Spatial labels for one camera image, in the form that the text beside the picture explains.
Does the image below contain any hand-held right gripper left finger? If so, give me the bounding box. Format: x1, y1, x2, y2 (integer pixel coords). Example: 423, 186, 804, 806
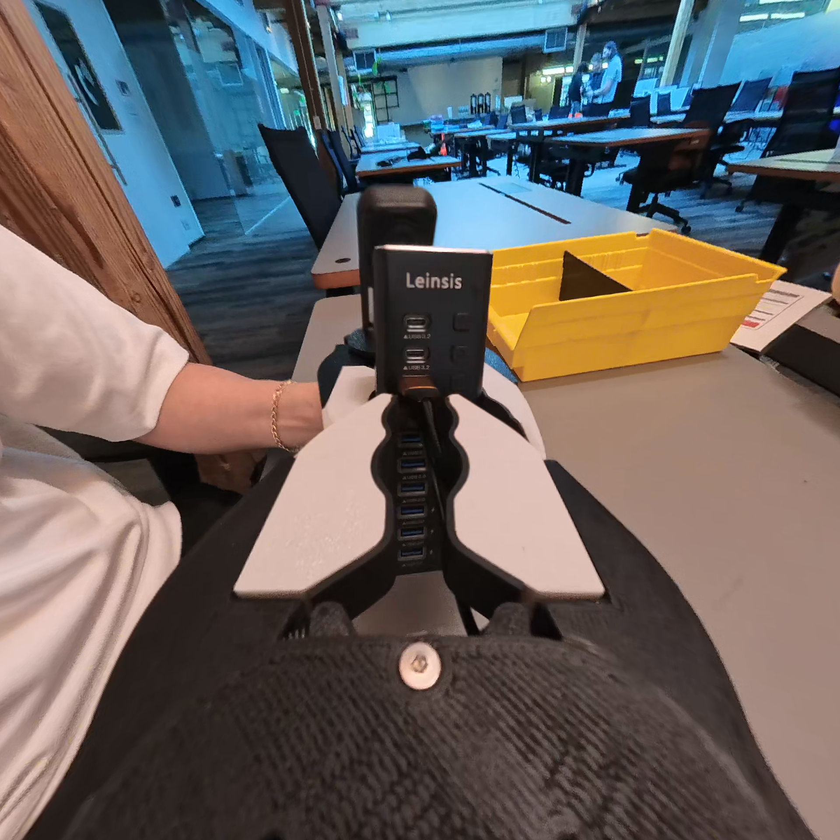
234, 394, 396, 618

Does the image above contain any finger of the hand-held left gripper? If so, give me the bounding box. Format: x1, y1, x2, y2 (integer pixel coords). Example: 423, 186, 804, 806
482, 382, 548, 462
320, 365, 388, 432

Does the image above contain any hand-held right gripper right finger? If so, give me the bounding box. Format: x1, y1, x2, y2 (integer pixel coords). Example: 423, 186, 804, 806
443, 394, 606, 621

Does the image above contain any red black USB-A cable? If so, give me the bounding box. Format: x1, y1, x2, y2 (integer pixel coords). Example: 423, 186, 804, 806
392, 382, 484, 637

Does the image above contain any black usb hub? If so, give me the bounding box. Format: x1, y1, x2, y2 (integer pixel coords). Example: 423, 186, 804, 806
373, 245, 494, 573

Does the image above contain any yellow plastic bin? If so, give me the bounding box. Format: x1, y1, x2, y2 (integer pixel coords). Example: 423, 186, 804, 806
486, 228, 787, 383

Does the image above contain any person's left forearm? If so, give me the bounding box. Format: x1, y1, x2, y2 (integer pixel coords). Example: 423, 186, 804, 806
138, 361, 326, 457

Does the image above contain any wooden office desk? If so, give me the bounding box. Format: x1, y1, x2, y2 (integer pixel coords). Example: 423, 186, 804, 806
356, 152, 462, 186
727, 150, 840, 263
545, 126, 713, 198

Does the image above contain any black office chair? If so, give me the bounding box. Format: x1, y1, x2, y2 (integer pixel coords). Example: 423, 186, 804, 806
623, 82, 744, 232
738, 66, 840, 212
257, 123, 343, 250

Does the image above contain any black bin divider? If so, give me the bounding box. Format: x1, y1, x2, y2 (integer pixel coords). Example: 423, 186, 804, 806
559, 251, 634, 303

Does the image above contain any black chair armrest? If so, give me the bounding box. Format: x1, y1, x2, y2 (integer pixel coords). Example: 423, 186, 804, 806
39, 427, 263, 508

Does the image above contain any white t-shirt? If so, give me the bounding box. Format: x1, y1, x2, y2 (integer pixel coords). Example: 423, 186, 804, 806
0, 223, 191, 840

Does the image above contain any paper sheet on table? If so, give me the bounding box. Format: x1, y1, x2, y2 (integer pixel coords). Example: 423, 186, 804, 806
730, 281, 833, 355

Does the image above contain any wooden pillar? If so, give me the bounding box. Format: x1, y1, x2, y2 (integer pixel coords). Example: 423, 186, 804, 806
0, 0, 263, 493

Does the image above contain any gold bracelet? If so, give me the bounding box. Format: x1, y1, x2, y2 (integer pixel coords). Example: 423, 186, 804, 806
270, 379, 301, 455

